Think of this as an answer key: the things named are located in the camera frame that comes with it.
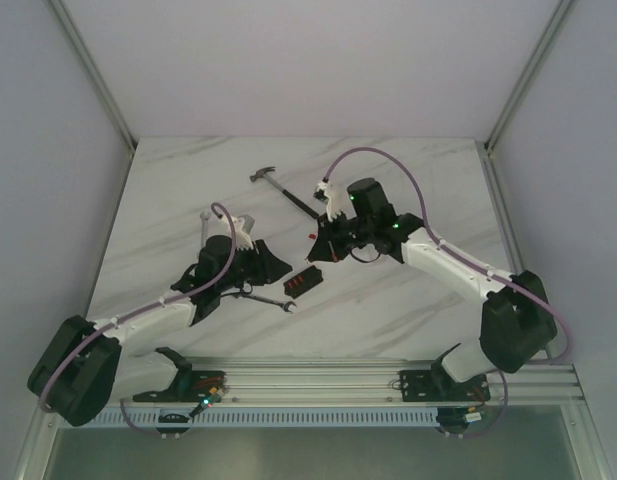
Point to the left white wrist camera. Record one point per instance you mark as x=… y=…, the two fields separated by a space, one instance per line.
x=243 y=225

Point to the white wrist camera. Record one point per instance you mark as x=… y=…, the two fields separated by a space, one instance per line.
x=243 y=225
x=331 y=197

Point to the small silver wrench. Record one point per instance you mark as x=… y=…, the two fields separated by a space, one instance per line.
x=204 y=219

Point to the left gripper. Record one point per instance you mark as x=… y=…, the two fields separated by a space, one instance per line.
x=260 y=263

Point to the large silver open-end wrench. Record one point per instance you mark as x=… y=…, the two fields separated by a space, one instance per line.
x=286 y=306

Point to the aluminium rail frame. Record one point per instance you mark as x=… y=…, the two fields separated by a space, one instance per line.
x=357 y=382

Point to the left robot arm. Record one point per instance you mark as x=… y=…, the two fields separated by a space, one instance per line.
x=89 y=364

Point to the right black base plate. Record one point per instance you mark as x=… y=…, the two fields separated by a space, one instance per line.
x=430 y=386

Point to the claw hammer black handle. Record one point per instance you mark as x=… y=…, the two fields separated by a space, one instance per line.
x=264 y=173

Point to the slotted cable duct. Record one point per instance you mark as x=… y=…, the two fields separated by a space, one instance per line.
x=260 y=417

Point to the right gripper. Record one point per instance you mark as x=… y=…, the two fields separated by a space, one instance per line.
x=324 y=250

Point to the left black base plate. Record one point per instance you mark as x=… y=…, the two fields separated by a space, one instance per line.
x=198 y=385

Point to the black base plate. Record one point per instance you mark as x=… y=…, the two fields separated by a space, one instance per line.
x=430 y=386
x=198 y=385

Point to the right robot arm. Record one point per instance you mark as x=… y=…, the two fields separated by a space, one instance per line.
x=515 y=321

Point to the black fuse box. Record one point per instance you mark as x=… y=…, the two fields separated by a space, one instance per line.
x=303 y=282

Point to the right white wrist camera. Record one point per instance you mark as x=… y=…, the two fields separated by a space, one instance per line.
x=331 y=197

